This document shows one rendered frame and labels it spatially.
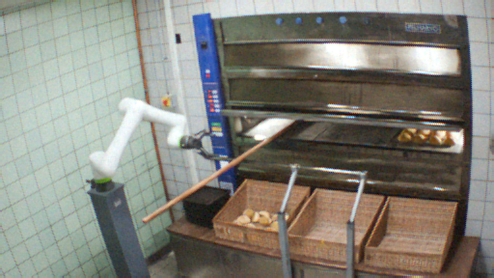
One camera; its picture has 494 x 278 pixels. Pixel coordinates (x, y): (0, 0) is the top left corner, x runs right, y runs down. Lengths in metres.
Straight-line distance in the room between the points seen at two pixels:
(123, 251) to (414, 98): 2.17
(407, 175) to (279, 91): 1.09
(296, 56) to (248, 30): 0.41
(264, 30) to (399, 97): 1.06
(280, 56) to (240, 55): 0.33
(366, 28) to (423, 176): 1.04
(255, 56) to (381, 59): 0.96
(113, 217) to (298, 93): 1.50
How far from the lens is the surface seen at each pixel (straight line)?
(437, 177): 3.21
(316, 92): 3.33
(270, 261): 3.40
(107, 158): 3.00
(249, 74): 3.57
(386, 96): 3.13
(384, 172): 3.32
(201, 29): 3.70
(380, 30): 3.05
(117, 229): 3.26
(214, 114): 3.82
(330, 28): 3.19
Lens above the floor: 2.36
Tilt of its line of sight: 18 degrees down
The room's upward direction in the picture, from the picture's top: 8 degrees counter-clockwise
